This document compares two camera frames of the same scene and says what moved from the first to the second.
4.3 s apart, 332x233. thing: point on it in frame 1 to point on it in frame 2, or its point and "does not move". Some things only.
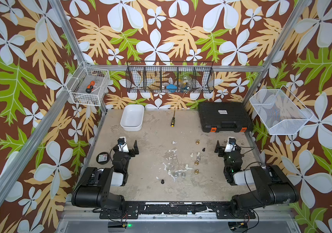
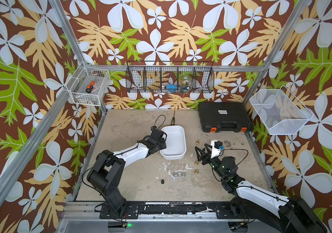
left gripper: [132, 154] to [163, 145]
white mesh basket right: [280, 112] does not move
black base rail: [132, 211] does not move
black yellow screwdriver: [173, 120] does not move
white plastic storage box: [132, 117] to [176, 145]
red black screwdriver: [90, 87] does not move
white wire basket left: [77, 85] does not move
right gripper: [222, 149] to [204, 155]
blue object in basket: [172, 88] does not move
